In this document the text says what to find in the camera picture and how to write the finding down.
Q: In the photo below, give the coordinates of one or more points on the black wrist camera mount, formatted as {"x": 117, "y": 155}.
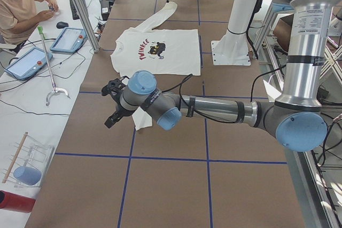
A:
{"x": 114, "y": 88}

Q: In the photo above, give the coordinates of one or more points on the cream long-sleeve cat shirt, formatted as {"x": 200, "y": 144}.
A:
{"x": 158, "y": 51}

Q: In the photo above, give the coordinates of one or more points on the person in beige shirt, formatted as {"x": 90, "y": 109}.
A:
{"x": 19, "y": 18}

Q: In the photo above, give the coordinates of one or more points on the reacher grabber tool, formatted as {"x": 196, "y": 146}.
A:
{"x": 55, "y": 90}

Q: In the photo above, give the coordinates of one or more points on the black keyboard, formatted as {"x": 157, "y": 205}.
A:
{"x": 74, "y": 12}

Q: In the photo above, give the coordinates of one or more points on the white camera mast pedestal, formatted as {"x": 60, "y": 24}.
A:
{"x": 232, "y": 48}

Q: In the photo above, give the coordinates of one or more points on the black computer mouse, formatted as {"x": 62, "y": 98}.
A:
{"x": 61, "y": 25}

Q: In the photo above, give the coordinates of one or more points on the far blue teach pendant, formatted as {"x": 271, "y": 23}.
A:
{"x": 69, "y": 40}

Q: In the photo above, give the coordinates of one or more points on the clear acrylic rack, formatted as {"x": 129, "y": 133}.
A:
{"x": 33, "y": 154}

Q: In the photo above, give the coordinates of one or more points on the blue teach pendant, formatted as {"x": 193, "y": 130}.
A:
{"x": 69, "y": 40}
{"x": 27, "y": 65}

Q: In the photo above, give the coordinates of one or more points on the red bottle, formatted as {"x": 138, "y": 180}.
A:
{"x": 15, "y": 202}

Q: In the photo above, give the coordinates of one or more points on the aluminium frame post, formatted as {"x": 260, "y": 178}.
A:
{"x": 82, "y": 12}

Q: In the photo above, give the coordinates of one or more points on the blue cup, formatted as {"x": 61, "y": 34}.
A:
{"x": 27, "y": 175}

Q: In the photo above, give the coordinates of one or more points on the wooden stick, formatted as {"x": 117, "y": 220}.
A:
{"x": 15, "y": 156}

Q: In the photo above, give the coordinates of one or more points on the near blue teach pendant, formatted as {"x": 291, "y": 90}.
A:
{"x": 27, "y": 65}

